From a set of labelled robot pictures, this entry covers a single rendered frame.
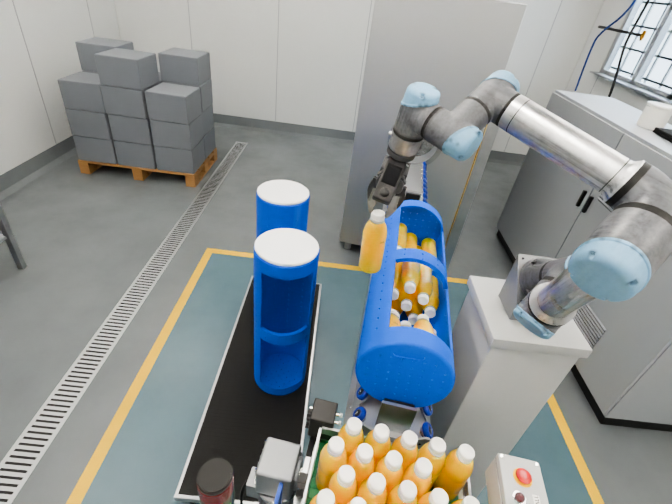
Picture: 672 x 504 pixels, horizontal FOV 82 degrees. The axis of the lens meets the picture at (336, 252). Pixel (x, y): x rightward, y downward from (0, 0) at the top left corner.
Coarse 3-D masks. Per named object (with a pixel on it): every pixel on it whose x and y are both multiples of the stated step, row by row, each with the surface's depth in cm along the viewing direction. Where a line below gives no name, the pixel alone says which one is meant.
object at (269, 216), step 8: (256, 200) 208; (256, 208) 211; (264, 208) 202; (272, 208) 199; (280, 208) 199; (288, 208) 200; (296, 208) 202; (304, 208) 207; (256, 216) 214; (264, 216) 205; (272, 216) 202; (280, 216) 202; (288, 216) 202; (296, 216) 205; (304, 216) 210; (256, 224) 217; (264, 224) 207; (272, 224) 205; (280, 224) 204; (288, 224) 205; (296, 224) 208; (304, 224) 214; (256, 232) 220; (264, 232) 210
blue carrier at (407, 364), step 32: (416, 224) 181; (384, 256) 145; (416, 256) 138; (384, 288) 128; (384, 320) 114; (448, 320) 128; (384, 352) 108; (416, 352) 105; (448, 352) 109; (384, 384) 115; (416, 384) 112; (448, 384) 110
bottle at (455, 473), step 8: (456, 448) 101; (448, 456) 100; (456, 456) 98; (448, 464) 99; (456, 464) 97; (464, 464) 96; (472, 464) 97; (440, 472) 103; (448, 472) 99; (456, 472) 97; (464, 472) 96; (440, 480) 103; (448, 480) 100; (456, 480) 98; (464, 480) 98; (448, 488) 101; (456, 488) 100; (448, 496) 103; (456, 496) 104
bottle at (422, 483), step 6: (414, 462) 96; (408, 468) 95; (414, 468) 93; (408, 474) 94; (414, 474) 93; (402, 480) 97; (414, 480) 92; (420, 480) 92; (426, 480) 92; (420, 486) 92; (426, 486) 92; (420, 492) 93; (426, 492) 93
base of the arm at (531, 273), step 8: (528, 264) 125; (536, 264) 125; (544, 264) 119; (520, 272) 127; (528, 272) 123; (536, 272) 120; (520, 280) 126; (528, 280) 123; (536, 280) 120; (528, 288) 123
